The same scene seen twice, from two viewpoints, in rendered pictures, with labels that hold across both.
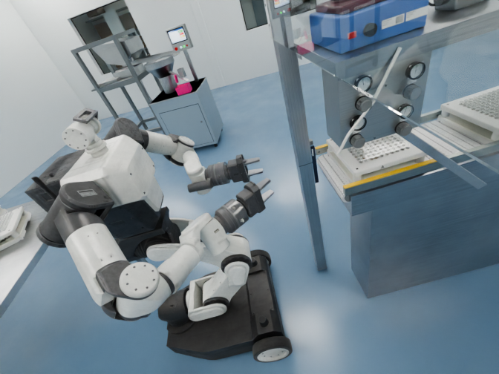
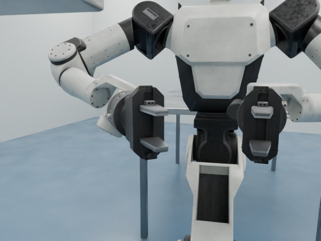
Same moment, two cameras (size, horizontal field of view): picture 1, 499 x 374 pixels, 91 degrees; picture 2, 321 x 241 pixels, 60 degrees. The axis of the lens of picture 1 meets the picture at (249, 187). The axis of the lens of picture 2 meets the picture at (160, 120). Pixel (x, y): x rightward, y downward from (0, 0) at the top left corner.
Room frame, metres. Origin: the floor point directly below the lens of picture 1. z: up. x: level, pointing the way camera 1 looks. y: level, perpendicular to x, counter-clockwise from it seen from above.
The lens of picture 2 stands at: (0.70, -0.46, 1.06)
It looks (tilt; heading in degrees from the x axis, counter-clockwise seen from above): 11 degrees down; 97
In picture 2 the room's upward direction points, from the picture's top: straight up
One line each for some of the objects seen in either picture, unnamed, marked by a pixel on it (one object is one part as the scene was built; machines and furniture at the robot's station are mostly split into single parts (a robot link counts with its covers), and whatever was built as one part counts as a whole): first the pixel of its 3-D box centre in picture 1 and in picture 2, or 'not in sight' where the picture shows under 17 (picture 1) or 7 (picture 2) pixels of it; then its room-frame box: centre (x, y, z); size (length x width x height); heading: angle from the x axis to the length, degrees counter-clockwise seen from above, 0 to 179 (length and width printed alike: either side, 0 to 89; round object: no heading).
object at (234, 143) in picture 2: (159, 239); (214, 147); (0.78, 0.43, 0.80); 0.14 x 0.13 x 0.12; 175
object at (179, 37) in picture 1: (186, 56); not in sight; (3.43, 0.19, 1.07); 0.23 x 0.10 x 0.62; 74
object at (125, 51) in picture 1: (142, 91); not in sight; (4.07, 1.02, 0.75); 1.43 x 1.06 x 1.50; 74
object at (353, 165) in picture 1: (371, 146); not in sight; (0.70, -0.47, 0.95); 0.25 x 0.24 x 0.02; 176
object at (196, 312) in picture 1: (207, 296); not in sight; (0.78, 0.42, 0.28); 0.21 x 0.20 x 0.13; 85
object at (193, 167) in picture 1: (196, 172); (276, 103); (0.89, 0.19, 0.98); 0.13 x 0.07 x 0.09; 10
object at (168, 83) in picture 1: (170, 74); not in sight; (3.42, 0.46, 0.95); 0.49 x 0.36 x 0.38; 74
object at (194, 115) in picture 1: (191, 117); not in sight; (3.35, 0.43, 0.38); 0.63 x 0.57 x 0.76; 74
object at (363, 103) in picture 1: (364, 102); not in sight; (0.53, -0.33, 1.22); 0.03 x 0.03 x 0.04; 86
